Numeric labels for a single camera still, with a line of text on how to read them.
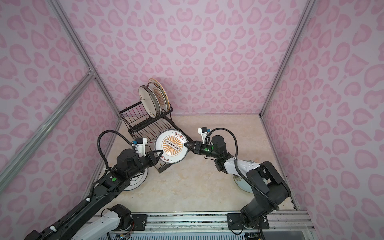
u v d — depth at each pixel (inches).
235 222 28.6
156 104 32.3
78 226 17.4
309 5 27.1
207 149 28.7
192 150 29.5
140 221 28.9
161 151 29.4
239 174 19.2
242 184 33.0
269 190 17.5
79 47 32.1
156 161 27.2
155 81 33.8
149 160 25.8
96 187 20.4
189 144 31.3
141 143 26.8
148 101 36.5
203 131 30.2
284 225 28.9
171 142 30.7
